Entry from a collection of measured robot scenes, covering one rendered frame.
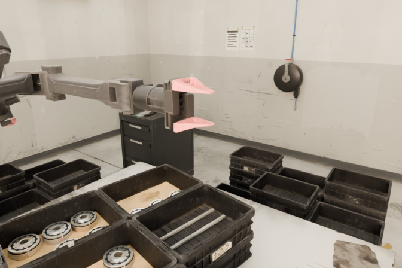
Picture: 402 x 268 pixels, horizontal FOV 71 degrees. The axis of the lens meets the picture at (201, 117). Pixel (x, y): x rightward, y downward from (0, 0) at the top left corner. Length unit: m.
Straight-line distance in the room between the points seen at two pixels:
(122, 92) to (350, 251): 1.17
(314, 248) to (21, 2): 3.92
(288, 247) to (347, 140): 2.67
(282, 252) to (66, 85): 1.08
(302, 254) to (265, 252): 0.16
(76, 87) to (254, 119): 3.60
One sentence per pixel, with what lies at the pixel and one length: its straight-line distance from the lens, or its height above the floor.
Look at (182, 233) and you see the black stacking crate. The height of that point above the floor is 0.83.
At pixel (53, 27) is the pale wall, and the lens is 4.37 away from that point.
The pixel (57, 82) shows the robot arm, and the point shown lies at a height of 1.46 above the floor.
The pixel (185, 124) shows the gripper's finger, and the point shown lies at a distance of 0.57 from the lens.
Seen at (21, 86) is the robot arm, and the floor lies 1.45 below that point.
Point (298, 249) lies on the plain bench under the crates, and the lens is 1.43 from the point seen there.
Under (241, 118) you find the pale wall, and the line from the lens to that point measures 4.36.
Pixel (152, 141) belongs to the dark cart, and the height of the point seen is 0.70.
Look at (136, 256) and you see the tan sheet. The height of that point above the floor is 0.83.
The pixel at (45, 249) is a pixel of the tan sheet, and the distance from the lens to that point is 1.30.
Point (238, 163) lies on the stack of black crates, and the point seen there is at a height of 0.54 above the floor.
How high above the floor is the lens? 1.59
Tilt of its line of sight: 16 degrees down
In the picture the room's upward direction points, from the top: straight up
